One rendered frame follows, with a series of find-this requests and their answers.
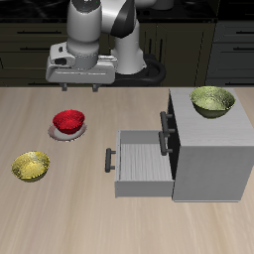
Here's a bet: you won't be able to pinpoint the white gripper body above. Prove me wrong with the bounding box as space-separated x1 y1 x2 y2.
45 55 119 84

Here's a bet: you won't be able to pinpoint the red bowl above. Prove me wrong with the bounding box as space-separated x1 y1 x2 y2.
52 109 86 136

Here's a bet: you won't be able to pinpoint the white round plate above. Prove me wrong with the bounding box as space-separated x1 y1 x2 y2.
47 122 88 143

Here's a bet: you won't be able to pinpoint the yellow bowl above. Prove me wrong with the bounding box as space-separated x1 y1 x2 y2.
11 150 52 184

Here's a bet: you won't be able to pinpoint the white cabinet drawer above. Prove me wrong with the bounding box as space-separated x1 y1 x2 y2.
104 129 176 199

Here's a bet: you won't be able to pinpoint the olive green bowl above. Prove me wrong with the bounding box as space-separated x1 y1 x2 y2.
190 85 237 120

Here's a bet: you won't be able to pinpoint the white cabinet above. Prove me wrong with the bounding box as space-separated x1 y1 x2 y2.
166 86 254 203

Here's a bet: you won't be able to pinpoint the grey kitchen drawer unit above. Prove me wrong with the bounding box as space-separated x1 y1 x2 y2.
203 19 254 88

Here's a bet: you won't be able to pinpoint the dark kitchen cupboards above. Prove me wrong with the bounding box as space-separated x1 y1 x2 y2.
0 0 219 88

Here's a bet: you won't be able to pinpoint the flat black base plate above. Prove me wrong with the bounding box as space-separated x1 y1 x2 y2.
113 54 167 85

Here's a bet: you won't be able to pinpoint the black drawer handle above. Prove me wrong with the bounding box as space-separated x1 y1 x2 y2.
158 131 174 157
159 110 176 134

